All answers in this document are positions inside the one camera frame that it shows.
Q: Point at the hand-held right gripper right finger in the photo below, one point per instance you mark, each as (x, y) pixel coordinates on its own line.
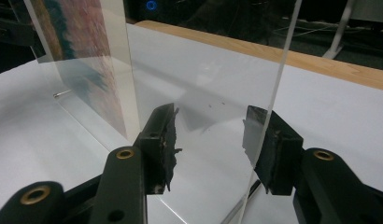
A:
(283, 149)

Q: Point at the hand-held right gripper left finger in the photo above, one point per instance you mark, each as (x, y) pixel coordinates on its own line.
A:
(155, 140)

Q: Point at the clear acrylic photo frame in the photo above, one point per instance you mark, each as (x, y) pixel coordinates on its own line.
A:
(205, 77)

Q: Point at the metal frame stand pin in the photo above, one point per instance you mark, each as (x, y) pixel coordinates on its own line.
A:
(62, 93)

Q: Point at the photo print sheet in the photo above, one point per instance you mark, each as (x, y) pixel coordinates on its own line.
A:
(83, 46)

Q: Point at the white board table cover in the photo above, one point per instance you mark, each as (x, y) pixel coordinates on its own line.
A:
(320, 109)

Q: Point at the wooden table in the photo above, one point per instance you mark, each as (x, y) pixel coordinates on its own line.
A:
(304, 62)

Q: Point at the white metal desk frame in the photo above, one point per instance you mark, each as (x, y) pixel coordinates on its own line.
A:
(337, 31)

